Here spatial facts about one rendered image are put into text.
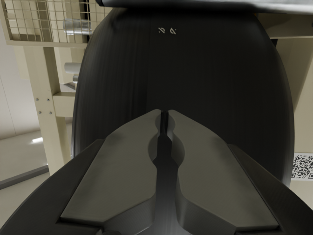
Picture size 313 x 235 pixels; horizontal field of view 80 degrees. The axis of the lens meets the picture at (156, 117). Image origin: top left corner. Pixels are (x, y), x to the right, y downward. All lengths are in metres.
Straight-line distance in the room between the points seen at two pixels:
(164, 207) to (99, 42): 0.22
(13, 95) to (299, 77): 11.35
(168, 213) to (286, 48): 0.43
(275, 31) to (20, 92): 11.29
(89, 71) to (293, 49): 0.41
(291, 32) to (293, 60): 0.06
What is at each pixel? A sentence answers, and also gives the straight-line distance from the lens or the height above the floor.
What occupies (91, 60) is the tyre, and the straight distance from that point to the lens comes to 0.27.
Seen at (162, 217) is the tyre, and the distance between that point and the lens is 0.25.
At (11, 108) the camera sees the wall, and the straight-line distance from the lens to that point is 11.62.
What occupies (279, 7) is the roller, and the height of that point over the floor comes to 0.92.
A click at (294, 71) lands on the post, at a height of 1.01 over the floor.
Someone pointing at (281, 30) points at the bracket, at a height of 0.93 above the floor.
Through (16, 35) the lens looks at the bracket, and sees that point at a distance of 0.96.
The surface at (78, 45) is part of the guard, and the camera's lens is 0.83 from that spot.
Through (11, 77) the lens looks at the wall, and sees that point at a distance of 11.32.
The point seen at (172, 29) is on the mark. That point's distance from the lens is 0.27.
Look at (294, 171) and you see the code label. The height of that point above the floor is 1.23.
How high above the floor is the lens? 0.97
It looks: 22 degrees up
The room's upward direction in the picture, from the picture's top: 178 degrees counter-clockwise
